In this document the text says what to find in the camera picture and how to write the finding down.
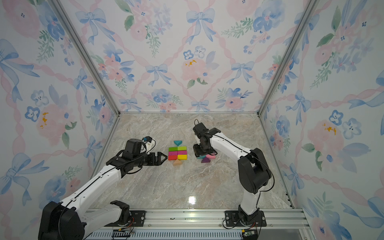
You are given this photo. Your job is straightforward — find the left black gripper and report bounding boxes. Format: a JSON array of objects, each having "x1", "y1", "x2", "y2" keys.
[{"x1": 134, "y1": 150, "x2": 168, "y2": 167}]

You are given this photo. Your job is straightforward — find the purple triangle block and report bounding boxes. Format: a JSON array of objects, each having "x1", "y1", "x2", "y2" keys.
[{"x1": 201, "y1": 158, "x2": 211, "y2": 163}]

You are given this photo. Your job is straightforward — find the yellow block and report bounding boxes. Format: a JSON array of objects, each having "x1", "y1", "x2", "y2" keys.
[{"x1": 177, "y1": 155, "x2": 188, "y2": 161}]

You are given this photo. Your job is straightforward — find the teal triangle block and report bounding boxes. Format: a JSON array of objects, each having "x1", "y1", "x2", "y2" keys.
[{"x1": 174, "y1": 140, "x2": 183, "y2": 146}]

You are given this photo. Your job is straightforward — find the red block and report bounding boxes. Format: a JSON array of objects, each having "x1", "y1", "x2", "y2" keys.
[{"x1": 168, "y1": 155, "x2": 178, "y2": 161}]

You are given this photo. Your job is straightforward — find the tan wooden block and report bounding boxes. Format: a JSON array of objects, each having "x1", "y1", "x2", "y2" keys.
[{"x1": 173, "y1": 160, "x2": 183, "y2": 166}]

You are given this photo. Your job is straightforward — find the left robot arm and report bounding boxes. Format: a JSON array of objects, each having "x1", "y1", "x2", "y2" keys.
[{"x1": 38, "y1": 137, "x2": 168, "y2": 240}]

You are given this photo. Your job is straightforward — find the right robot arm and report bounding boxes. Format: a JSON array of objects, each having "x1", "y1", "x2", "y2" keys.
[{"x1": 193, "y1": 121, "x2": 275, "y2": 226}]

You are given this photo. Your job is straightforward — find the green circuit board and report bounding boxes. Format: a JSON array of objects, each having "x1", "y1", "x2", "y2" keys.
[{"x1": 242, "y1": 230, "x2": 259, "y2": 240}]

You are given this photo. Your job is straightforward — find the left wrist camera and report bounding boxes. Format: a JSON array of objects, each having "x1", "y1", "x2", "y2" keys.
[{"x1": 142, "y1": 136, "x2": 155, "y2": 149}]

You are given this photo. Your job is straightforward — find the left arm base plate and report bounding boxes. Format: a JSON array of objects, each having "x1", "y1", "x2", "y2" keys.
[{"x1": 106, "y1": 210, "x2": 147, "y2": 227}]

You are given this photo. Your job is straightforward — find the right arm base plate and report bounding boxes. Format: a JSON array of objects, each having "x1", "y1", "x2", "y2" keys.
[{"x1": 224, "y1": 210, "x2": 267, "y2": 228}]

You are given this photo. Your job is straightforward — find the left frame post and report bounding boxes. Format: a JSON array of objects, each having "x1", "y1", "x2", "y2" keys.
[{"x1": 48, "y1": 0, "x2": 121, "y2": 116}]

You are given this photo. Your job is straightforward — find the frame post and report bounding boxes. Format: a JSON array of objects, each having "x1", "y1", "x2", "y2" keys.
[
  {"x1": 48, "y1": 0, "x2": 121, "y2": 116},
  {"x1": 258, "y1": 0, "x2": 318, "y2": 118}
]

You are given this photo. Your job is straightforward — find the right frame post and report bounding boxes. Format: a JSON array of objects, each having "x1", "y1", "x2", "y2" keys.
[{"x1": 258, "y1": 0, "x2": 318, "y2": 118}]

